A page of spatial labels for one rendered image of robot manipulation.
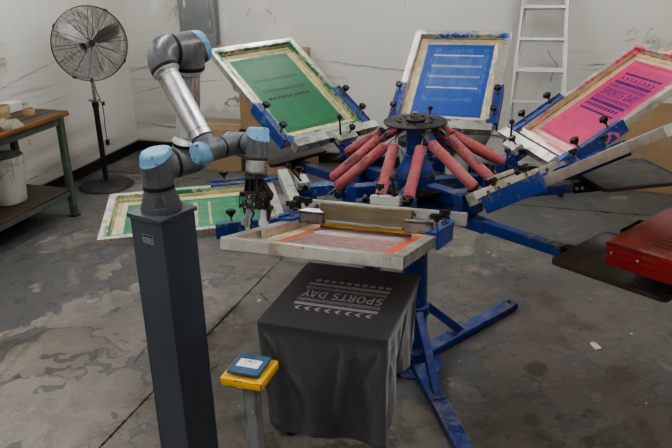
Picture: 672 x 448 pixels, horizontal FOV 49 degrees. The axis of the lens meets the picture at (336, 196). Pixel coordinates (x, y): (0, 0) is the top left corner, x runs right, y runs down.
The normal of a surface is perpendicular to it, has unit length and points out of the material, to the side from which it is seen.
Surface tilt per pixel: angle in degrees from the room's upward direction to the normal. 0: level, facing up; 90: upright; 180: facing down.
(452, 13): 90
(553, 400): 0
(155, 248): 90
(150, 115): 90
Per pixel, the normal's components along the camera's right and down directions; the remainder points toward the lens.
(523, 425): -0.04, -0.94
